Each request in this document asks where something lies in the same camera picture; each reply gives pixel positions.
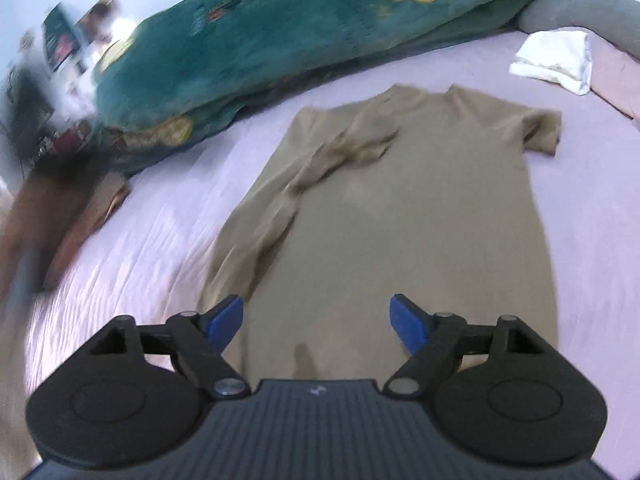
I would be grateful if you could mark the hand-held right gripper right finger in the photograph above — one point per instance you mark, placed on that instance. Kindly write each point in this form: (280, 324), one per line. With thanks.
(407, 322)

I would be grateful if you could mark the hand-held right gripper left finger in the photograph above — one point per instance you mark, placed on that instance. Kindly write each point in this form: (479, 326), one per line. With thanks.
(225, 322)

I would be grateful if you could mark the tan t-shirt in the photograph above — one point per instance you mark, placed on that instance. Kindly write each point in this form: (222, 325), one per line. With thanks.
(400, 220)

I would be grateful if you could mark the brown folded garment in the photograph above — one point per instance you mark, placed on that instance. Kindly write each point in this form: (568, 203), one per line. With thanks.
(95, 215)

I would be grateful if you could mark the pink bed sheet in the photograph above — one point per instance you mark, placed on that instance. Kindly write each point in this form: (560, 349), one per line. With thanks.
(165, 240)

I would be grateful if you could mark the green plush blanket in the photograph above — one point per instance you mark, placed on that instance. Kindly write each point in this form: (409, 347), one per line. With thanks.
(300, 35)

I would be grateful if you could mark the white folded cloth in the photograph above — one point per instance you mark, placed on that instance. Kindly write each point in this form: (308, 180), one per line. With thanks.
(555, 57)

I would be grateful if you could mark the pink pillow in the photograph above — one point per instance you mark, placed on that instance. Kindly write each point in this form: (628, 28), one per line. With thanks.
(617, 80)

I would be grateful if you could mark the grey pillow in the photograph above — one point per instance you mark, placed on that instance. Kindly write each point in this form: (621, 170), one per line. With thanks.
(585, 17)

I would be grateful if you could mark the dark wall poster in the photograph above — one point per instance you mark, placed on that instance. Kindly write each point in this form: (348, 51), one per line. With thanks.
(60, 37)

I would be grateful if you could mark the light wall poster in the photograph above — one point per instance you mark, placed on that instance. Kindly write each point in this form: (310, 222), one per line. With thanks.
(100, 17)

